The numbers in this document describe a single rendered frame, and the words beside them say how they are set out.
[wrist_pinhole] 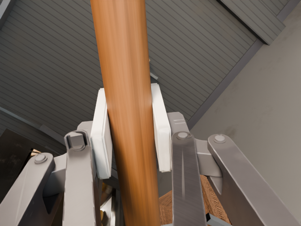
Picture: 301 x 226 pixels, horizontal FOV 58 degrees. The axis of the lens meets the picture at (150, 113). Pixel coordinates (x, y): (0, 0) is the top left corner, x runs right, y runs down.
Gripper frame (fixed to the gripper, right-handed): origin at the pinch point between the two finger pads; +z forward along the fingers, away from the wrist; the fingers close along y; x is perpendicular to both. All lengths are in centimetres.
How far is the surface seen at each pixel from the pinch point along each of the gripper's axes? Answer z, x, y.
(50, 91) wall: 323, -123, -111
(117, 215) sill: 124, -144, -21
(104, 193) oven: 150, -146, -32
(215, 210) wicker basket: 112, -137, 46
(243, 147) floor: 220, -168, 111
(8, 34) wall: 325, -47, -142
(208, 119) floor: 310, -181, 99
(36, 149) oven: 150, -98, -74
